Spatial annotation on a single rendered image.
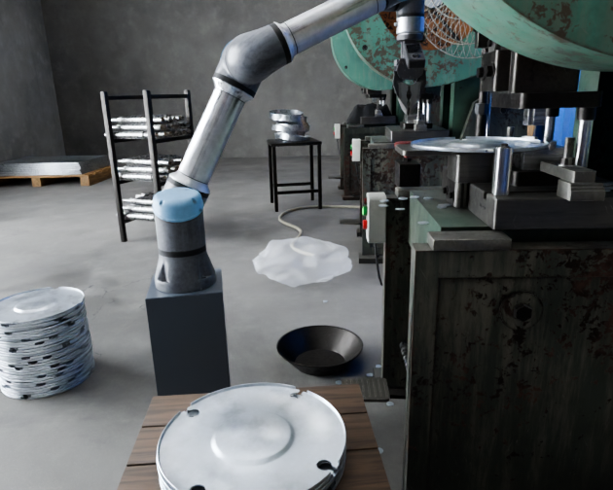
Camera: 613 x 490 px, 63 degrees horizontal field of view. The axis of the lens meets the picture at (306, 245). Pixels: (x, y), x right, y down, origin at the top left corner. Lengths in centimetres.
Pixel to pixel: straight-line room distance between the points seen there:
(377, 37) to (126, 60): 619
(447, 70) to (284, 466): 205
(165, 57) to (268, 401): 743
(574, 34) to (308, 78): 710
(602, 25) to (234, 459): 75
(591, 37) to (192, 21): 750
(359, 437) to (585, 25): 68
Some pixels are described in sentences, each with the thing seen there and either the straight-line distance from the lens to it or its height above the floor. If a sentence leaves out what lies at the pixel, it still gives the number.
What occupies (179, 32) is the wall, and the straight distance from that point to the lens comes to 809.
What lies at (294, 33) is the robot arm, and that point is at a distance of 124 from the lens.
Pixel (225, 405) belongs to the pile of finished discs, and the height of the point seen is 39.
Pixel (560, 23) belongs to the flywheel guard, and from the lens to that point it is 73.
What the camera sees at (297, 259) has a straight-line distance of 237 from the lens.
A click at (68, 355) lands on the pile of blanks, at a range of 180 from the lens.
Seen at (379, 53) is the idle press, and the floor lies 107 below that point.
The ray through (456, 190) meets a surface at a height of 69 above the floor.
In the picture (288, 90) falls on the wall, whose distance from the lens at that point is 776.
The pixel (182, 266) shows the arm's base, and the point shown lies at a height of 51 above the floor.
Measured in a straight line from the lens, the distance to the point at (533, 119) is 120.
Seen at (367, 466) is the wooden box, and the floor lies 35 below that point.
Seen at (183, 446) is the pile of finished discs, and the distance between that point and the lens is 84.
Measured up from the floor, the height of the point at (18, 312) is 26.
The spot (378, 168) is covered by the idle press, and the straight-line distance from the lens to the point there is 271.
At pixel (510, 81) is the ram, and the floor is 91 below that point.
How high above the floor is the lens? 90
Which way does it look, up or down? 17 degrees down
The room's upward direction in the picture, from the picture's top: 2 degrees counter-clockwise
